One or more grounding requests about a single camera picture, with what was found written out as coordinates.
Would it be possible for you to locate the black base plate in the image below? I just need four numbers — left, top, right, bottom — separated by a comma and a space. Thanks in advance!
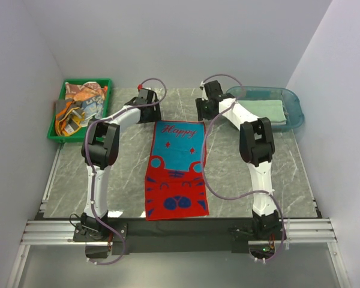
73, 216, 322, 259

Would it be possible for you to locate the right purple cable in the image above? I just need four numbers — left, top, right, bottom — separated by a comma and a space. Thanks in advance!
200, 74, 289, 263

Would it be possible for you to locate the red blue patterned cloth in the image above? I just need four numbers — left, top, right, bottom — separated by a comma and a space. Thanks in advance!
145, 121, 209, 221

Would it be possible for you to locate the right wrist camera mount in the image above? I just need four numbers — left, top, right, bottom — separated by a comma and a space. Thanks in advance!
199, 81, 208, 100

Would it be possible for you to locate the aluminium mounting rail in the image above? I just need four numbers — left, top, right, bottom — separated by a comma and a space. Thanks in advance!
20, 135, 350, 287

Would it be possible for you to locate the blue translucent plastic tub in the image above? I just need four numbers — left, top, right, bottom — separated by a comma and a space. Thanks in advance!
227, 86, 305, 131

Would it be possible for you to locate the green panda towel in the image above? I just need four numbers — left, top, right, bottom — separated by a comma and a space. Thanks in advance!
238, 100, 287, 125

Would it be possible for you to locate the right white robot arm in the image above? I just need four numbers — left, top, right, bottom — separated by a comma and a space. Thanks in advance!
196, 80, 281, 239

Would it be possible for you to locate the orange yellow cloth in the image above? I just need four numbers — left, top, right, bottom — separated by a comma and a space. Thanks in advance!
55, 98, 85, 137

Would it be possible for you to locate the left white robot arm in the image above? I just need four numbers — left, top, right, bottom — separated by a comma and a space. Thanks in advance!
80, 88, 161, 241

